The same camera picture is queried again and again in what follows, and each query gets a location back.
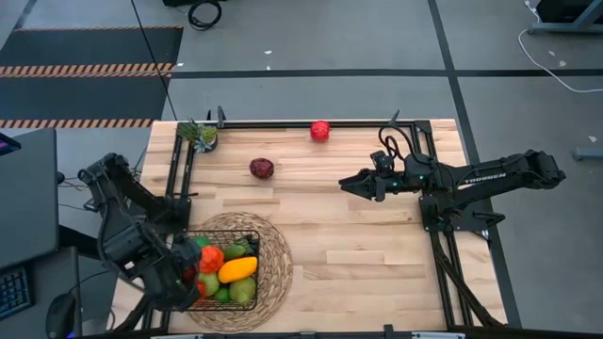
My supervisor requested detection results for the black wire basket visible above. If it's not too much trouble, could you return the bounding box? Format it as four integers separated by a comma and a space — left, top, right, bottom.
154, 229, 262, 313

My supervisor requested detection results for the green pear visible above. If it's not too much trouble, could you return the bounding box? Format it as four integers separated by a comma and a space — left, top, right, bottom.
229, 276, 258, 305

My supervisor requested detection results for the round woven straw placemat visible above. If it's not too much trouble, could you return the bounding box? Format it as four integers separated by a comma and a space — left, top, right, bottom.
186, 211, 295, 334

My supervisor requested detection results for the green cucumber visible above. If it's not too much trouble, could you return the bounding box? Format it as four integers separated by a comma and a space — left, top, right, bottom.
222, 243, 249, 262

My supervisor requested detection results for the white floor cable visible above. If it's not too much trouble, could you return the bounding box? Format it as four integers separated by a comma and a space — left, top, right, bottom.
516, 0, 603, 94

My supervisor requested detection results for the grey desk foot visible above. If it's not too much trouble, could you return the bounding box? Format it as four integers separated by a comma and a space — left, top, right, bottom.
573, 145, 603, 162

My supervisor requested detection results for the coiled black cable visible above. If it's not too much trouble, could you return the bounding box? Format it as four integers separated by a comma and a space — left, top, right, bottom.
187, 0, 223, 32

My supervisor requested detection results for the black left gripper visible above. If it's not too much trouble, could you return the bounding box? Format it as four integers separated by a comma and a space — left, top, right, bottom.
143, 234, 204, 312

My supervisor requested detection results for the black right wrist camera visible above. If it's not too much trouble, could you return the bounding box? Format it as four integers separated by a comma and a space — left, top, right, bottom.
369, 149, 395, 173

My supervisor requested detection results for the small potted succulent plant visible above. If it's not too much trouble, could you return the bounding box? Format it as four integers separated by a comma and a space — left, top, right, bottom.
176, 118, 220, 154

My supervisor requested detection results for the bright red pomegranate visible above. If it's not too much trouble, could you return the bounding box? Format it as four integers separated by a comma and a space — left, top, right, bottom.
309, 120, 332, 143

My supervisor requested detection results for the yellow mango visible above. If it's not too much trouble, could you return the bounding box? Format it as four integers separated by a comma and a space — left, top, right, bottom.
217, 255, 259, 284

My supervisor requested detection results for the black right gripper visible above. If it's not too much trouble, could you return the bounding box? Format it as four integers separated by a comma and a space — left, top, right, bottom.
338, 164, 432, 202

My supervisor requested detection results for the dark red pomegranate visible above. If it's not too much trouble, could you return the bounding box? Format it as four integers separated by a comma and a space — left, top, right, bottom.
249, 157, 276, 181

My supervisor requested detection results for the black keyboard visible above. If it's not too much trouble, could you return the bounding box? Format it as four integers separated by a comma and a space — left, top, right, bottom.
0, 266, 34, 321

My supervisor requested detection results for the black desk surface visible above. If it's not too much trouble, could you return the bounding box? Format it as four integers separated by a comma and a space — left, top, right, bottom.
0, 247, 84, 339

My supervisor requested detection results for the black computer mouse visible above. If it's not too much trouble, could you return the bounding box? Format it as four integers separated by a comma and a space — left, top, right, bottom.
45, 292, 77, 339

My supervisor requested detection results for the grey desk frame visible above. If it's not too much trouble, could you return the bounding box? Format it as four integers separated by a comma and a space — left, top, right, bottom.
527, 0, 603, 35

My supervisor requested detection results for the black metal table frame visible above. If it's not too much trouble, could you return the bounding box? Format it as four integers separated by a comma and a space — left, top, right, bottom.
112, 106, 508, 339

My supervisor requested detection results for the long thin black cable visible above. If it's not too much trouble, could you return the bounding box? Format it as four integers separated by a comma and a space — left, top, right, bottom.
130, 0, 179, 121

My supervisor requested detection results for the black hazard-striped floor mat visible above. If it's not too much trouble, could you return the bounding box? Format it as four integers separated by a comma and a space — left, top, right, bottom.
0, 25, 185, 131

